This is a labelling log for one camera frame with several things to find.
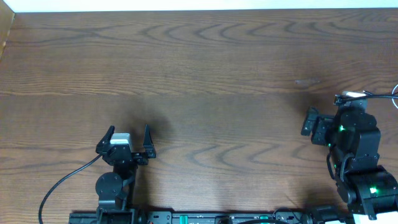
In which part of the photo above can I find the left camera black cable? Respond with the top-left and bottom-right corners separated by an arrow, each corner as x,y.
38,154 -> 103,224

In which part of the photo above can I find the camera black cable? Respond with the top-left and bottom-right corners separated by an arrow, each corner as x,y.
334,90 -> 398,105
38,154 -> 103,224

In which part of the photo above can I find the right camera black cable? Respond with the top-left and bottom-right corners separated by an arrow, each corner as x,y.
334,90 -> 398,105

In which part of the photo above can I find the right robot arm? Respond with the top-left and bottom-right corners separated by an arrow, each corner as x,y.
301,95 -> 397,220

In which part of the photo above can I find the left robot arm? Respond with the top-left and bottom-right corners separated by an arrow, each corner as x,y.
95,126 -> 156,223

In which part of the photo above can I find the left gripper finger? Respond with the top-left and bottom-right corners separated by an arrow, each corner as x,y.
95,126 -> 115,154
143,124 -> 156,159

